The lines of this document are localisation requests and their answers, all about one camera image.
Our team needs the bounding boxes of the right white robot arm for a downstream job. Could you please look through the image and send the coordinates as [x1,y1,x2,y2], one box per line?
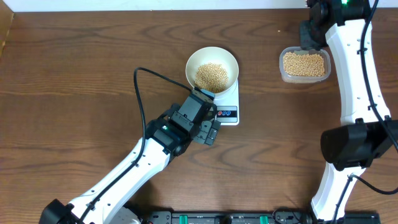
[300,0,397,223]

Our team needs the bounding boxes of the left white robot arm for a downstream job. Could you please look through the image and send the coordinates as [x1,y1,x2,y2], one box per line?
[39,88,220,223]

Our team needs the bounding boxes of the white digital kitchen scale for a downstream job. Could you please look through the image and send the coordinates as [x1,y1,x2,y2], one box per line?
[214,80,239,126]

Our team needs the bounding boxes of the soybeans in bowl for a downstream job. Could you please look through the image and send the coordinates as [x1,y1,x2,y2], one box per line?
[195,63,229,93]

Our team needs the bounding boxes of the white round bowl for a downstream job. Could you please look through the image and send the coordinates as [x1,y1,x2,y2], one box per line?
[185,47,239,93]

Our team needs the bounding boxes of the pile of soybeans in container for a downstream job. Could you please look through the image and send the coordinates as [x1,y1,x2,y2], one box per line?
[282,52,325,77]

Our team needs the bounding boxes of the clear plastic container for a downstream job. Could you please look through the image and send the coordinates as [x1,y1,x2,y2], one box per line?
[279,47,331,84]

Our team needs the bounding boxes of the left black cable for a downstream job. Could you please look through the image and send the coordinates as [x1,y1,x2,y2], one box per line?
[77,66,195,224]

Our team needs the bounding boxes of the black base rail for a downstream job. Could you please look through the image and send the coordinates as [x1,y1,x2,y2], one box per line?
[138,208,327,224]

